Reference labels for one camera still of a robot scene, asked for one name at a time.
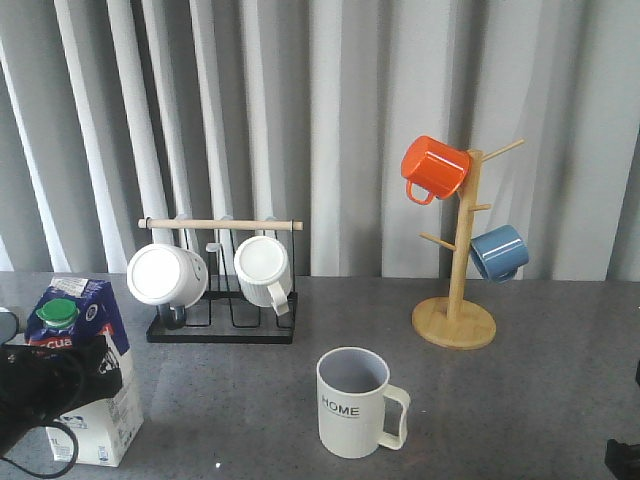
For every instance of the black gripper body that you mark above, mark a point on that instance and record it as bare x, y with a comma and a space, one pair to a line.
622, 460
37, 385

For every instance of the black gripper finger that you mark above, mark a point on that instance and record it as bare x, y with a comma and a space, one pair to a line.
101, 376

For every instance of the blue white milk carton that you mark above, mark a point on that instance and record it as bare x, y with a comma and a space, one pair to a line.
81, 316

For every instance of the white HOME mug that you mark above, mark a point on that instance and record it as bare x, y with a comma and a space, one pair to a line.
352, 385

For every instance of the white smooth mug on rack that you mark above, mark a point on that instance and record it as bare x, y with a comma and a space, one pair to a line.
165, 274

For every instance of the white ribbed mug on rack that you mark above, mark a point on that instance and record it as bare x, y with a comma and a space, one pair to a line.
263, 270

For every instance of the wooden mug tree stand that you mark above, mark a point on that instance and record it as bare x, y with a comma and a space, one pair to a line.
453, 322

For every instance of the blue mug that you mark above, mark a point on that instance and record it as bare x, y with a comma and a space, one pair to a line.
499, 253

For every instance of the grey white curtain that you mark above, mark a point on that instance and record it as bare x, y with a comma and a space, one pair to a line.
116, 110

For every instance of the orange mug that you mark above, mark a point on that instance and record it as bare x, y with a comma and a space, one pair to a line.
433, 169

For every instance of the black wire mug rack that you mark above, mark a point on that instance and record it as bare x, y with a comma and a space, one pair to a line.
223, 314

